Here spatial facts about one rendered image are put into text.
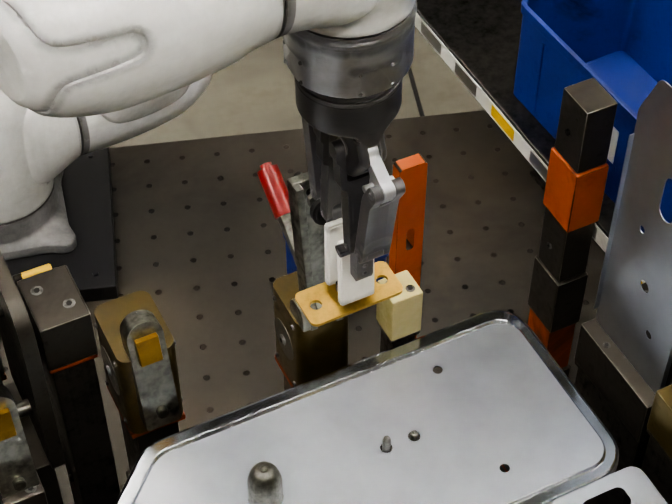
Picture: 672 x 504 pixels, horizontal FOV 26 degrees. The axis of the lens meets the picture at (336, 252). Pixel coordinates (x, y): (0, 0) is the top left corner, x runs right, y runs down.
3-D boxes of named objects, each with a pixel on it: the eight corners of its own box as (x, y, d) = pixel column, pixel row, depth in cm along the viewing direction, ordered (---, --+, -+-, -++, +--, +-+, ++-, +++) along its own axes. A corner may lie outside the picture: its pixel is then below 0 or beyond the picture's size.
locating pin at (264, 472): (257, 526, 134) (254, 487, 130) (243, 500, 136) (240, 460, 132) (289, 513, 135) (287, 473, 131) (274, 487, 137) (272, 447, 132)
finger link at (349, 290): (370, 228, 113) (375, 234, 112) (370, 288, 118) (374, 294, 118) (335, 241, 112) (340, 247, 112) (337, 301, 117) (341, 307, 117)
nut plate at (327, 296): (313, 328, 116) (312, 319, 115) (292, 296, 119) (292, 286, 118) (405, 292, 119) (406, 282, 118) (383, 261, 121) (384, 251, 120)
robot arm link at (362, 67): (316, 57, 92) (318, 126, 96) (442, 15, 95) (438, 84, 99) (257, -22, 98) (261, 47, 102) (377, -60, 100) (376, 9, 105)
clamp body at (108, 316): (153, 572, 164) (115, 367, 136) (118, 498, 170) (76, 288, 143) (207, 549, 166) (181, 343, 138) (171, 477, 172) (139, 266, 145)
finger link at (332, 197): (322, 130, 104) (313, 117, 105) (318, 226, 113) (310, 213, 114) (370, 113, 106) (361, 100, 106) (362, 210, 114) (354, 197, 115)
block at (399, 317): (383, 507, 169) (392, 303, 142) (369, 485, 171) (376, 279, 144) (410, 496, 170) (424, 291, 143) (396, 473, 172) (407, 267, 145)
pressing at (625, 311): (656, 402, 142) (724, 149, 117) (591, 320, 149) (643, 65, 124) (661, 399, 142) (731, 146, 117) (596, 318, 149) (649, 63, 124)
